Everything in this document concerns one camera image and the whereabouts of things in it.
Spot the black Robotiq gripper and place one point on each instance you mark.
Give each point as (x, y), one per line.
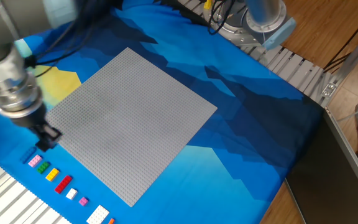
(33, 119)

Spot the black Lego plate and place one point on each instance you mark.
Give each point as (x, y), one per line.
(42, 147)

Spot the pink Lego brick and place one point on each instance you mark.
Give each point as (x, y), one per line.
(35, 160)

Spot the blue Lego brick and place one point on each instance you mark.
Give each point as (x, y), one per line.
(28, 155)

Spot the green Lego brick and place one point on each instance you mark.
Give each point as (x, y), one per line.
(43, 167)

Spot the yellow Lego brick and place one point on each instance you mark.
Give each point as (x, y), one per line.
(52, 174)

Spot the red Lego brick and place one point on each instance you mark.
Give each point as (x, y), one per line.
(63, 184)

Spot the small white Lego brick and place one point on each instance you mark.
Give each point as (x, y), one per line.
(71, 193)

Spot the small magenta Lego brick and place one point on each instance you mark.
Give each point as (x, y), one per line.
(83, 201)

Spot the large grey Lego baseplate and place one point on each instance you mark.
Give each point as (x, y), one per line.
(129, 130)

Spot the large white Lego plate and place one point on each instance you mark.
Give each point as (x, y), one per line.
(97, 214)

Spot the orange Lego brick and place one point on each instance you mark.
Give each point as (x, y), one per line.
(111, 221)

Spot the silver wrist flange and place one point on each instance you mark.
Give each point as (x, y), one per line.
(14, 96)

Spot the blue mountain print cloth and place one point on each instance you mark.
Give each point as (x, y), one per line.
(213, 174)

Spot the small yellow object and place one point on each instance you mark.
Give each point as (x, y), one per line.
(208, 4)

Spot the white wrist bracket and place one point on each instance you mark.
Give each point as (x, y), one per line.
(2, 71)

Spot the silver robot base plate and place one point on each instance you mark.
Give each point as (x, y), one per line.
(232, 32)

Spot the dark panel with metal frame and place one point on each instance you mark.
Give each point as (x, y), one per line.
(325, 180)

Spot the aluminium beam with corner bracket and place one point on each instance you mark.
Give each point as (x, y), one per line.
(350, 62)

